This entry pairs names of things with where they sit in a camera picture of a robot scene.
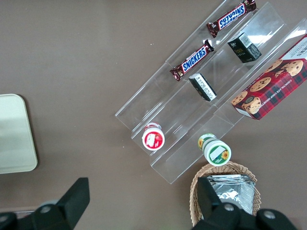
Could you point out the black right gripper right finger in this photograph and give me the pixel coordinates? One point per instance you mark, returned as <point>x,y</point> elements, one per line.
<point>213,213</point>

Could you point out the green lid yogurt cup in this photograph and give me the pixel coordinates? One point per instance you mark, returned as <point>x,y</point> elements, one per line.
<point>217,152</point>

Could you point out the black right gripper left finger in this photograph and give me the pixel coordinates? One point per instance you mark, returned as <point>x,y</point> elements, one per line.
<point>67,208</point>

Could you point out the small black carton box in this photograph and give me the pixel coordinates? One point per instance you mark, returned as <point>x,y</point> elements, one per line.
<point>244,49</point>
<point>204,87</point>

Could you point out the beige plastic tray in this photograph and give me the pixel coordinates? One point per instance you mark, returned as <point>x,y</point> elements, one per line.
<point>14,134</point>

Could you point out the stacked aluminium foil trays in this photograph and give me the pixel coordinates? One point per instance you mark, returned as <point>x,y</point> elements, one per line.
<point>237,194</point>

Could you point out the Snickers chocolate bar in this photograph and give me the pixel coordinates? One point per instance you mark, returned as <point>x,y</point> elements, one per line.
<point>193,61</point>
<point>231,19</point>

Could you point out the light oval wicker basket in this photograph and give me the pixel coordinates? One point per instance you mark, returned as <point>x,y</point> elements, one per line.
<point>195,191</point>

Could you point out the clear acrylic tiered shelf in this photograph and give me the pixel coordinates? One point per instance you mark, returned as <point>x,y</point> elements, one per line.
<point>172,112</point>

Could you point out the red tartan cookie box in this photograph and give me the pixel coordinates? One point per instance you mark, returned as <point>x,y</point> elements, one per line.
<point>273,88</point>

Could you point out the red lid yogurt cup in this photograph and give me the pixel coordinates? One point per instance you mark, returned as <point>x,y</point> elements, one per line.
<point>153,139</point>

